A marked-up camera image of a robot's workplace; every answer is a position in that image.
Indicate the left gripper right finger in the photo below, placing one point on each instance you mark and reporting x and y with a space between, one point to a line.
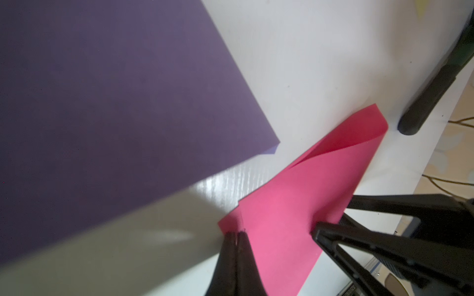
248 278

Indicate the pink square paper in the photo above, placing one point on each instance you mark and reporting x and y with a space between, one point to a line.
317 187

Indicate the purple square paper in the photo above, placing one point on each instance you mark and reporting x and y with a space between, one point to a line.
107 106

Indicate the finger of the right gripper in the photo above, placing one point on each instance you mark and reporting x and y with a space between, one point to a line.
436 217
451 266

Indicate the green black pipe wrench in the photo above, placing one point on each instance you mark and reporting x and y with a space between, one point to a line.
422 106

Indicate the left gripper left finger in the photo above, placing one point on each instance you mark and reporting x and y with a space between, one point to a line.
224 279

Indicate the yellow square paper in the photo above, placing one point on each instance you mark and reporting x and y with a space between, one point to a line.
421 8

